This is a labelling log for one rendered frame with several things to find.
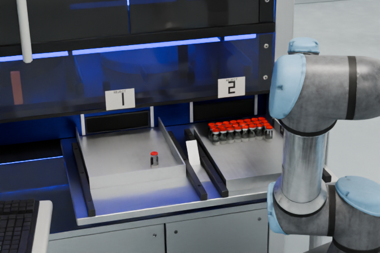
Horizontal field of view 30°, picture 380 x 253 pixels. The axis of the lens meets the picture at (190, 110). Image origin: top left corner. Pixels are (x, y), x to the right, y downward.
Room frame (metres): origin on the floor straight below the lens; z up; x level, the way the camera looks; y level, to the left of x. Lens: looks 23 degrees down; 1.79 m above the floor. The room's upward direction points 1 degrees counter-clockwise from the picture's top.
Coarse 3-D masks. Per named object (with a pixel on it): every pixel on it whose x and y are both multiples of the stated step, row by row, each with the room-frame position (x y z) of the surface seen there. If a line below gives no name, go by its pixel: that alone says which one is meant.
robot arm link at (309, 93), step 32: (288, 64) 1.18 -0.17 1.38; (320, 64) 1.17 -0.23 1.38; (352, 64) 1.17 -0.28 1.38; (288, 96) 1.15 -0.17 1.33; (320, 96) 1.14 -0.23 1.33; (352, 96) 1.13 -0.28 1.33; (288, 128) 1.19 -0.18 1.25; (320, 128) 1.17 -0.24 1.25; (288, 160) 1.27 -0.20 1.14; (320, 160) 1.26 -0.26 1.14; (288, 192) 1.32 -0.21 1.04; (320, 192) 1.34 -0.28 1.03; (288, 224) 1.34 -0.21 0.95; (320, 224) 1.34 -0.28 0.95
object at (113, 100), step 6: (114, 90) 1.92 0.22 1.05; (120, 90) 1.92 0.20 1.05; (126, 90) 1.92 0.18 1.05; (132, 90) 1.93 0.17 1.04; (108, 96) 1.91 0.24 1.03; (114, 96) 1.92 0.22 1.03; (120, 96) 1.92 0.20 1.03; (126, 96) 1.92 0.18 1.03; (132, 96) 1.93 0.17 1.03; (108, 102) 1.91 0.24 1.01; (114, 102) 1.92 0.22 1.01; (120, 102) 1.92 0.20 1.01; (126, 102) 1.92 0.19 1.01; (132, 102) 1.93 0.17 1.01; (108, 108) 1.91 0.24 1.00; (114, 108) 1.92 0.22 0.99; (120, 108) 1.92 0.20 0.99
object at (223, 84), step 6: (228, 78) 2.00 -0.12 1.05; (234, 78) 2.00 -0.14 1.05; (240, 78) 2.01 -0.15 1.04; (222, 84) 2.00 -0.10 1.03; (228, 84) 2.00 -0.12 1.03; (240, 84) 2.01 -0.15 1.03; (222, 90) 2.00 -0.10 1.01; (234, 90) 2.00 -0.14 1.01; (240, 90) 2.01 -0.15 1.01; (222, 96) 2.00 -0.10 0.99; (228, 96) 2.00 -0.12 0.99
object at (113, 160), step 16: (144, 128) 2.02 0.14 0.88; (160, 128) 2.00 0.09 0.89; (80, 144) 1.84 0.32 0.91; (96, 144) 1.91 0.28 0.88; (112, 144) 1.91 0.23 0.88; (128, 144) 1.91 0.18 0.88; (144, 144) 1.90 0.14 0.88; (160, 144) 1.90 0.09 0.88; (96, 160) 1.80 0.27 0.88; (112, 160) 1.80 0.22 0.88; (128, 160) 1.80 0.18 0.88; (144, 160) 1.80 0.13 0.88; (160, 160) 1.79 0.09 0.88; (176, 160) 1.79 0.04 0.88; (96, 176) 1.64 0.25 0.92; (112, 176) 1.65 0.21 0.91; (128, 176) 1.66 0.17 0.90; (144, 176) 1.67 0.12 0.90; (160, 176) 1.68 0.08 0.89; (176, 176) 1.69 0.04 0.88
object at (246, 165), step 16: (208, 144) 1.90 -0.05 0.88; (240, 144) 1.89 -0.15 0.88; (256, 144) 1.89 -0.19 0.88; (272, 144) 1.89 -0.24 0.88; (224, 160) 1.79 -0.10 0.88; (240, 160) 1.78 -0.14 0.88; (256, 160) 1.78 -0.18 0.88; (272, 160) 1.78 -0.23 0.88; (224, 176) 1.63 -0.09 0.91; (240, 176) 1.69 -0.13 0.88; (256, 176) 1.63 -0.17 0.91; (272, 176) 1.64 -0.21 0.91
